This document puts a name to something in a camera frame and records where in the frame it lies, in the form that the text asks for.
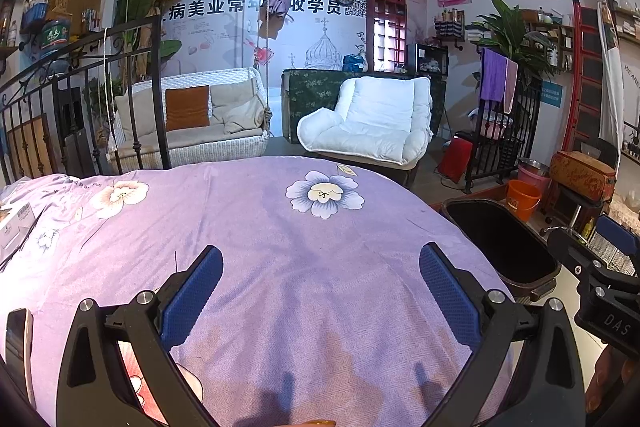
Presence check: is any white wicker swing sofa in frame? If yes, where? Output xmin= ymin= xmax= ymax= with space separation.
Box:
xmin=107 ymin=67 xmax=273 ymax=172

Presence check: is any white display counter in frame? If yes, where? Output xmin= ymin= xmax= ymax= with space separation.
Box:
xmin=585 ymin=192 xmax=640 ymax=278

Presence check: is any white padded lounge chair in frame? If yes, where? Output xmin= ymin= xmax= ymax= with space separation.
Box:
xmin=296 ymin=76 xmax=433 ymax=166

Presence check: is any pink basin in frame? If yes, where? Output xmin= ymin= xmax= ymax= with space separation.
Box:
xmin=516 ymin=166 xmax=551 ymax=195

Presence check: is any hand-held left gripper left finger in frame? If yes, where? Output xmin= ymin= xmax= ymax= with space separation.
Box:
xmin=56 ymin=245 xmax=224 ymax=427

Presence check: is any green potted plant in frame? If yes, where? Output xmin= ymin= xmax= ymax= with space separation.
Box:
xmin=470 ymin=0 xmax=556 ymax=78

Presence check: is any blue wall sign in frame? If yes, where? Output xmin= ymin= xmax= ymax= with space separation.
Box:
xmin=540 ymin=82 xmax=562 ymax=108

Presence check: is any red bag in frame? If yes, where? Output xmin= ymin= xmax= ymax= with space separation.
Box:
xmin=437 ymin=138 xmax=474 ymax=184

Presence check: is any red ladder shelf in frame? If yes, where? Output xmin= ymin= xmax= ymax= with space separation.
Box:
xmin=562 ymin=1 xmax=603 ymax=152

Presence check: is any black iron headboard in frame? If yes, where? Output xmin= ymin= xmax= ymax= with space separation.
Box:
xmin=0 ymin=14 xmax=173 ymax=182

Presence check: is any brown cardboard box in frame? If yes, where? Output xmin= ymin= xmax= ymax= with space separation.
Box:
xmin=52 ymin=0 xmax=101 ymax=35

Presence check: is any black trash bin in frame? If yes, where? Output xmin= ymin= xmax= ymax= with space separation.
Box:
xmin=441 ymin=198 xmax=562 ymax=300

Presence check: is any white roll-up banner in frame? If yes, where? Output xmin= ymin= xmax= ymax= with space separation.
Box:
xmin=595 ymin=0 xmax=626 ymax=148

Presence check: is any black swivel stool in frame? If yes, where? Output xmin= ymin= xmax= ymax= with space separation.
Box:
xmin=542 ymin=137 xmax=621 ymax=228

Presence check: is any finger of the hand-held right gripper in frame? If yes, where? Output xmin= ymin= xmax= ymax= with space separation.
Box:
xmin=547 ymin=229 xmax=618 ymax=293
xmin=597 ymin=214 xmax=640 ymax=253

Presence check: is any beige cushion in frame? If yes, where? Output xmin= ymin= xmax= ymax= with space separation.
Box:
xmin=210 ymin=79 xmax=266 ymax=135
xmin=114 ymin=89 xmax=168 ymax=142

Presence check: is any pink towel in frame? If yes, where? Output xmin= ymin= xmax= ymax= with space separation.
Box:
xmin=502 ymin=58 xmax=518 ymax=114

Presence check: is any purple towel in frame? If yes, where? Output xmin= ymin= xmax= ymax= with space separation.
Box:
xmin=480 ymin=48 xmax=507 ymax=104

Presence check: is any white cardboard box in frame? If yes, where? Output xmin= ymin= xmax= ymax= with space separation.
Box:
xmin=0 ymin=202 xmax=37 ymax=260

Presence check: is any wall organizer shelf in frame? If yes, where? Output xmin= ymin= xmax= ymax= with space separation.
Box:
xmin=432 ymin=7 xmax=466 ymax=52

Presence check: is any orange bucket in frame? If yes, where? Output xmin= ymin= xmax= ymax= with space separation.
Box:
xmin=505 ymin=179 xmax=542 ymax=222

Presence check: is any green bucket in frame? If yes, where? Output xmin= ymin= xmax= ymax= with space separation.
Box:
xmin=42 ymin=18 xmax=71 ymax=48

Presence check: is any smartphone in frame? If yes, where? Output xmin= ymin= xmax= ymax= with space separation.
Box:
xmin=4 ymin=307 xmax=36 ymax=408

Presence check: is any person's right hand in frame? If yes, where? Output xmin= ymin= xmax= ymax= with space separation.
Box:
xmin=585 ymin=347 xmax=640 ymax=415

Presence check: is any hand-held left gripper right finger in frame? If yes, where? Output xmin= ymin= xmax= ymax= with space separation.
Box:
xmin=419 ymin=242 xmax=586 ymax=427

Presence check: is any orange patterned case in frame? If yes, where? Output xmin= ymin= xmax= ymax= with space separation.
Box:
xmin=549 ymin=150 xmax=617 ymax=205

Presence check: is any purple floral bedsheet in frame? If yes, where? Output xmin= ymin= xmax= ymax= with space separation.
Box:
xmin=0 ymin=155 xmax=521 ymax=427

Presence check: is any black iron rack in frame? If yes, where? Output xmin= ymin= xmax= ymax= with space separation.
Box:
xmin=465 ymin=48 xmax=543 ymax=194

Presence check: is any orange cushion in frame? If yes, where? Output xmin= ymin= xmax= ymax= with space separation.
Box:
xmin=165 ymin=85 xmax=211 ymax=132

